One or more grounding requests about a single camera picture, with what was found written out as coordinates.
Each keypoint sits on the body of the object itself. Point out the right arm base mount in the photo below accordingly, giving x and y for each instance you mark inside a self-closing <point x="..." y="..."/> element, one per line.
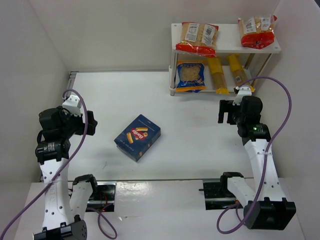
<point x="216" y="194"/>

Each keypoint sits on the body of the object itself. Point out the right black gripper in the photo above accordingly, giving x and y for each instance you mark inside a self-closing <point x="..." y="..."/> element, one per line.
<point x="225" y="111"/>

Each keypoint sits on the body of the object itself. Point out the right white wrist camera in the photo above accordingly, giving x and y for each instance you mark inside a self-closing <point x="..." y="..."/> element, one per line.
<point x="240" y="92"/>

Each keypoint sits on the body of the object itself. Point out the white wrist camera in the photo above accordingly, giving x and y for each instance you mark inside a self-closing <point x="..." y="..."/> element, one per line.
<point x="73" y="105"/>
<point x="240" y="92"/>

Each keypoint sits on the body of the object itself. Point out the yellow spaghetti pack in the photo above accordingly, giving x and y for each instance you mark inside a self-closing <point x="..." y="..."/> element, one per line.
<point x="217" y="75"/>
<point x="237" y="69"/>

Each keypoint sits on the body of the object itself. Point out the red pasta bag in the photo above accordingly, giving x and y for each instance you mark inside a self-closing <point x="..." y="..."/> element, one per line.
<point x="198" y="39"/>
<point x="257" y="32"/>

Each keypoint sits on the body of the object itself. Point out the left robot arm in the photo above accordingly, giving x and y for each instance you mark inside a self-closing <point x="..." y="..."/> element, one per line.
<point x="64" y="211"/>

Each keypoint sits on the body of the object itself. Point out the red pasta bag right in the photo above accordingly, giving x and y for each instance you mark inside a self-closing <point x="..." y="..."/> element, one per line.
<point x="257" y="32"/>

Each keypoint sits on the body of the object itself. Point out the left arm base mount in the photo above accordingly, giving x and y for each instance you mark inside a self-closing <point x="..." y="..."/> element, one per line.
<point x="90" y="197"/>

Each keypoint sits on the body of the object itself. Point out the blue orange pasta bag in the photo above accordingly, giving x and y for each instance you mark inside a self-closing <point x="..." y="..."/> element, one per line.
<point x="191" y="76"/>

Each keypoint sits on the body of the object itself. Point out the blue Barilla rigatoni box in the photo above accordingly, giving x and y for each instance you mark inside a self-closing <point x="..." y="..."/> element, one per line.
<point x="138" y="137"/>

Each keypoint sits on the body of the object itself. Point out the white two-tier shelf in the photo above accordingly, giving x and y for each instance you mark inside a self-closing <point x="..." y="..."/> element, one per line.
<point x="254" y="61"/>

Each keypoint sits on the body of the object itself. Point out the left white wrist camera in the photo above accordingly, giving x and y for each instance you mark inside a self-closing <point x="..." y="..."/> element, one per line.
<point x="73" y="105"/>

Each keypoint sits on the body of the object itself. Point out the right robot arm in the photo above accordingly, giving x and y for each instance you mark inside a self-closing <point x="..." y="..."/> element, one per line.
<point x="266" y="207"/>

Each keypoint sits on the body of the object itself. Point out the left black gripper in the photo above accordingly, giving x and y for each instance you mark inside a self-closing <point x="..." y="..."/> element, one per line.
<point x="88" y="122"/>

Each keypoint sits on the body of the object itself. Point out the red pasta bag left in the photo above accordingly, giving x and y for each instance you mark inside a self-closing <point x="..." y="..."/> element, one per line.
<point x="198" y="39"/>

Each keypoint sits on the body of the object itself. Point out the yellow spaghetti pack on shelf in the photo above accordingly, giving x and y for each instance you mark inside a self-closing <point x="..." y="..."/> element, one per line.
<point x="237" y="69"/>

